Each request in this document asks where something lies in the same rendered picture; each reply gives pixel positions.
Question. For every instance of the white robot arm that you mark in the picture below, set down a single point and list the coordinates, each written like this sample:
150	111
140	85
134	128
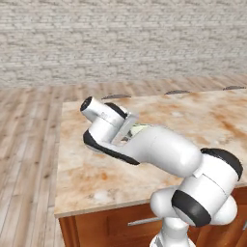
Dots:
167	151

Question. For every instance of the wooden island cabinet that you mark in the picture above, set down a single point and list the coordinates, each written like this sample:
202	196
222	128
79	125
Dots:
93	228

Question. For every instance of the wooden drawer front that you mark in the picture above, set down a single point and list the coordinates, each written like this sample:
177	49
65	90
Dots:
128	230

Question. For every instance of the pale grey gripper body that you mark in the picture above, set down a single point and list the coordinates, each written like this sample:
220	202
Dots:
126	127

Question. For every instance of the pale green bowl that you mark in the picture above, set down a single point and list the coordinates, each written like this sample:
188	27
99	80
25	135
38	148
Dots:
138	129

